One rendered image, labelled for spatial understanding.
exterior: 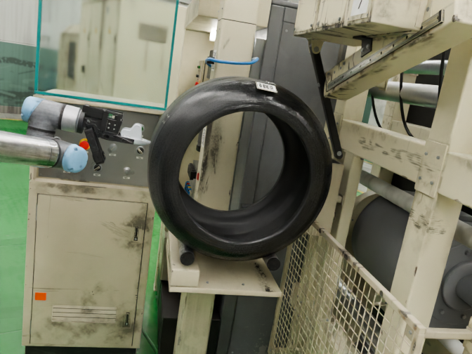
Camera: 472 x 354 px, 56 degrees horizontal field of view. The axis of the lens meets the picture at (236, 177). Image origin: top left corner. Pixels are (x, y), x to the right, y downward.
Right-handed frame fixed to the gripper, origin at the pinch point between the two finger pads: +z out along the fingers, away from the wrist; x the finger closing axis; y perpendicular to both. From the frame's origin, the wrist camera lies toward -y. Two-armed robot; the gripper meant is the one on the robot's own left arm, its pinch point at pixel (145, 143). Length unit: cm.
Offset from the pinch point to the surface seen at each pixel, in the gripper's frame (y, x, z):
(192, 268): -33.8, -8.2, 22.6
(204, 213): -22.8, 15.4, 26.3
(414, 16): 51, -34, 53
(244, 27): 45, 28, 25
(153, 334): -120, 87, 30
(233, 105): 18.8, -12.1, 20.8
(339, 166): 5, 21, 74
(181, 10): 81, 352, 13
